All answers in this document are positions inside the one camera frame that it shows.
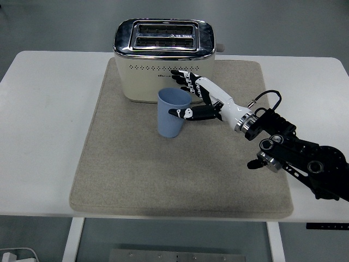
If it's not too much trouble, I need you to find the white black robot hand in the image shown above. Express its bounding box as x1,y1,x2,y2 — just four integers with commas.
168,69,253,130

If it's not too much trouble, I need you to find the blue ribbed plastic cup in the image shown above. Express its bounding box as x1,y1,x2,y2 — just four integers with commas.
157,87,192,139

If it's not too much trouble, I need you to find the beige felt table mat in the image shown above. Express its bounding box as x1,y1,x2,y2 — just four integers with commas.
68,58,294,219

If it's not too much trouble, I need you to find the cream chrome two-slot toaster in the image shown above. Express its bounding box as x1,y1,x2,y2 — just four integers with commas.
113,18,226,104

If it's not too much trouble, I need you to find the white table leg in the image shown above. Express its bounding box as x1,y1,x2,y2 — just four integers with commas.
266,221,286,262
62,217,85,262

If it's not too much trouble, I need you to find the black table control panel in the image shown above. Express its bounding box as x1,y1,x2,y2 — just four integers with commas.
305,222,349,230

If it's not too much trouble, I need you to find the grey metal plate with screws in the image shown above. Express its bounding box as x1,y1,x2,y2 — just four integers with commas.
109,248,248,262

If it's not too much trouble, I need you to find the white power adapter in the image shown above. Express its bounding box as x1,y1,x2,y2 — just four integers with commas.
0,252,19,262

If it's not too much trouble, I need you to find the white cable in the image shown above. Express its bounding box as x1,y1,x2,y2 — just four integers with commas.
0,247,40,262

